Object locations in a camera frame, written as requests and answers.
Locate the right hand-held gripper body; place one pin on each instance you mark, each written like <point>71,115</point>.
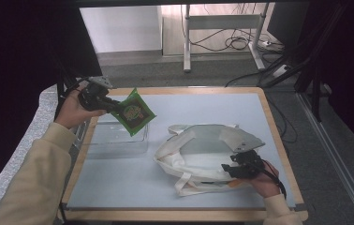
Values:
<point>250,165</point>

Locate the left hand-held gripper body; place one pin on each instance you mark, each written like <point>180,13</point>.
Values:
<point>94,97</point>

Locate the green snack packet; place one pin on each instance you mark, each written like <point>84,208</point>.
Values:
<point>133,114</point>

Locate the white green orange tote bag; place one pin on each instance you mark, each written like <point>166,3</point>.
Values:
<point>197,168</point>

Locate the clear plastic box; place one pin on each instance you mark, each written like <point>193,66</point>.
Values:
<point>115,145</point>

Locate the person's right hand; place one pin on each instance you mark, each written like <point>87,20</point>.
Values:
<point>265,182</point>

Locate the person's left hand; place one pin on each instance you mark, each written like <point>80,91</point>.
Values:
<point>70,109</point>

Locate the dark curtain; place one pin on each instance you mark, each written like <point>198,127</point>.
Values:
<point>16,62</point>
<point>353,78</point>

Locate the white power strip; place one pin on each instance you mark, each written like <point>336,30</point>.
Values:
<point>281,71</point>

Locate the black corner clip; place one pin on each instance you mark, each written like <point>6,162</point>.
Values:
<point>63,206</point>

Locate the white desk frame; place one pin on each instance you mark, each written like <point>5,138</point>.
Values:
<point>222,22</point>

